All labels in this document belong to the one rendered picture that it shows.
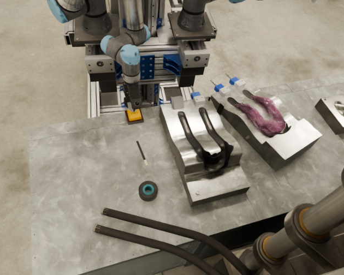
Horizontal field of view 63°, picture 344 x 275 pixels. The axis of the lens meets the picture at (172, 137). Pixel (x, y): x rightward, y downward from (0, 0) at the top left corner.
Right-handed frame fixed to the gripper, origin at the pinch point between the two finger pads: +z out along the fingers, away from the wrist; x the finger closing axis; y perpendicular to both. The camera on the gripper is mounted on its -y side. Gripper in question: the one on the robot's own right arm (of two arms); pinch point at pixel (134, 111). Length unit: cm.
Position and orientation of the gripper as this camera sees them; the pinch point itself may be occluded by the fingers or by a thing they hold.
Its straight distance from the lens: 139.7
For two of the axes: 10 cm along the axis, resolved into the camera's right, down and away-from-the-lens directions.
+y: -2.9, -8.0, 5.2
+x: -9.5, 2.0, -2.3
